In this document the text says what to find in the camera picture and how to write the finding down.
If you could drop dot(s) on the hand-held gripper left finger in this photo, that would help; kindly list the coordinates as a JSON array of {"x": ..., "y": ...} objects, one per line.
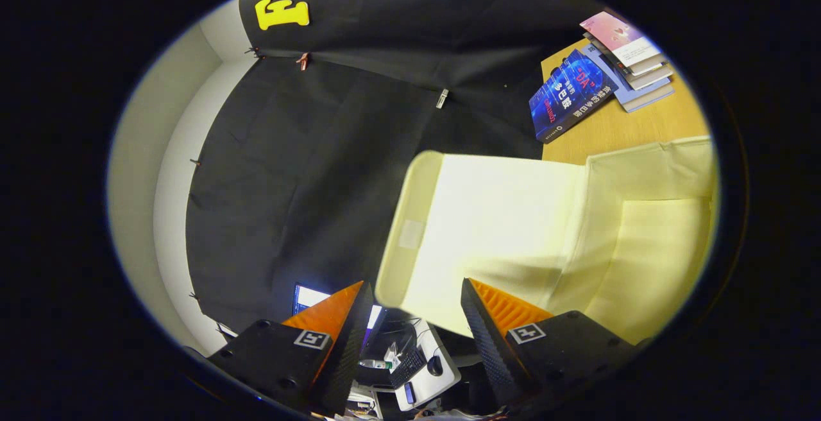
[{"x": 353, "y": 337}]

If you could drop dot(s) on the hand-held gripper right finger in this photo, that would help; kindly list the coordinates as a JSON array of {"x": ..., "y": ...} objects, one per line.
[{"x": 487, "y": 337}]

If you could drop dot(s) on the pale fabric storage box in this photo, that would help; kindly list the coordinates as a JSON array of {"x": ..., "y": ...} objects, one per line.
[{"x": 500, "y": 228}]

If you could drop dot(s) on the black computer mouse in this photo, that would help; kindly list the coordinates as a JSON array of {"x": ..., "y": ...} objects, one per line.
[{"x": 435, "y": 364}]

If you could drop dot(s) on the computer monitor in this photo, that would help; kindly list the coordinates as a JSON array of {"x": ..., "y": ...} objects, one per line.
[{"x": 308, "y": 298}]

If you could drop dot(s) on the black keyboard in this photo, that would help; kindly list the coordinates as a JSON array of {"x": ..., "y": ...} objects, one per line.
[{"x": 408, "y": 368}]

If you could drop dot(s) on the white office desk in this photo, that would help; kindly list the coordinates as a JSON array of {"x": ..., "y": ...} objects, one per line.
[{"x": 442, "y": 386}]

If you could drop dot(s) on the black backdrop cloth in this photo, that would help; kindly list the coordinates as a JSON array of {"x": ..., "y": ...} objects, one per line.
[{"x": 308, "y": 183}]

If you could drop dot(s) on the silver clip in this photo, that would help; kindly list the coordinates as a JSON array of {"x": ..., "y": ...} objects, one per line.
[{"x": 442, "y": 98}]

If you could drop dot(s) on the dark blue book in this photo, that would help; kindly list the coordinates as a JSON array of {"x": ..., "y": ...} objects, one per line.
[{"x": 571, "y": 97}]

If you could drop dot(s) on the copper clip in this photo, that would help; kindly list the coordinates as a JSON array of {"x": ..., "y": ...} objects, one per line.
[{"x": 303, "y": 60}]

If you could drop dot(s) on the lavender blue book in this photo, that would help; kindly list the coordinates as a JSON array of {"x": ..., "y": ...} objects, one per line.
[{"x": 648, "y": 95}]

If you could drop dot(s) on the grey white book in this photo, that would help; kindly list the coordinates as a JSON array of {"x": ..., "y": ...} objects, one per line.
[{"x": 651, "y": 74}]

